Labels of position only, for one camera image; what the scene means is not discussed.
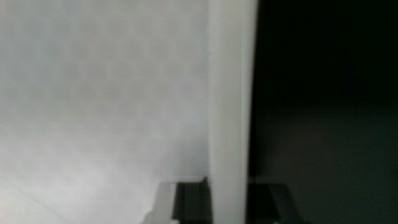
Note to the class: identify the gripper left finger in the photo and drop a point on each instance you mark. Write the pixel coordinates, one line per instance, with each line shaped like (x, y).
(159, 216)

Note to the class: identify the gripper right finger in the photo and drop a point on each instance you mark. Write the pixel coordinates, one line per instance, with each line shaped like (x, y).
(285, 204)

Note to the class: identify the white desk top tray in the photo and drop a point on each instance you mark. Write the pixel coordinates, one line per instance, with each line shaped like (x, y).
(125, 81)

